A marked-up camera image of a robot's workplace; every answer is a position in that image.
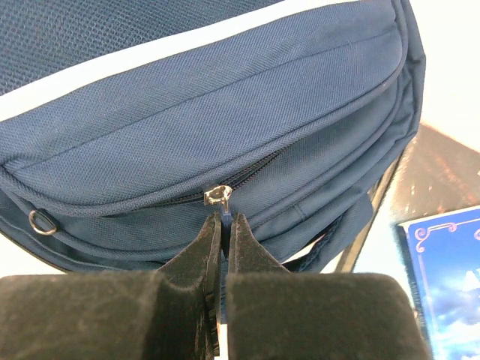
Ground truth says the Animal Farm blue book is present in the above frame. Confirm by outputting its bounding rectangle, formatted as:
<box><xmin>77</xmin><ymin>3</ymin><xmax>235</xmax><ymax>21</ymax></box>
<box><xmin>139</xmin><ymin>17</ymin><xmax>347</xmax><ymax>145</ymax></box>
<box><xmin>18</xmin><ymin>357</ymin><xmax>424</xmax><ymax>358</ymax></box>
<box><xmin>396</xmin><ymin>206</ymin><xmax>479</xmax><ymax>359</ymax></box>

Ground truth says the navy blue student backpack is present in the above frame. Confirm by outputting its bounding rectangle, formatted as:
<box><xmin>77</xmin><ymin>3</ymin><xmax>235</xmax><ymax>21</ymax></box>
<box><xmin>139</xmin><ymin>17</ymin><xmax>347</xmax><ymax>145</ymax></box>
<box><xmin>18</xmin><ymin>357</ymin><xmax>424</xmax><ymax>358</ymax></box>
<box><xmin>1</xmin><ymin>1</ymin><xmax>426</xmax><ymax>272</ymax></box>

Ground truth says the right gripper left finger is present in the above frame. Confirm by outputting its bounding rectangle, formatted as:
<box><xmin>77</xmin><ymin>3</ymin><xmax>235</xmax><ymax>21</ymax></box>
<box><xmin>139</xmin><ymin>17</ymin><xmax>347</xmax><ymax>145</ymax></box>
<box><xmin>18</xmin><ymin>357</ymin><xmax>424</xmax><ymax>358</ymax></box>
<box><xmin>1</xmin><ymin>214</ymin><xmax>221</xmax><ymax>359</ymax></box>

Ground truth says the dark blue hardcover book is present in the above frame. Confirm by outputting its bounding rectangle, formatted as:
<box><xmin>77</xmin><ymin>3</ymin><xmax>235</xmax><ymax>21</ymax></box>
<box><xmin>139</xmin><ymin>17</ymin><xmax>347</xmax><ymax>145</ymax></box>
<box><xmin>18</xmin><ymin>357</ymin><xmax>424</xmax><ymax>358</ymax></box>
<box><xmin>337</xmin><ymin>123</ymin><xmax>480</xmax><ymax>271</ymax></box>

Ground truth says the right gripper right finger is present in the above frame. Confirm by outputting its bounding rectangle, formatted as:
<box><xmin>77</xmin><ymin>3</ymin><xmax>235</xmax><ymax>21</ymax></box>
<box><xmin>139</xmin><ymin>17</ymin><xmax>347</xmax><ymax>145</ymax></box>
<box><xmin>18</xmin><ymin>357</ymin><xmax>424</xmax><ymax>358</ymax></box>
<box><xmin>226</xmin><ymin>214</ymin><xmax>431</xmax><ymax>359</ymax></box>

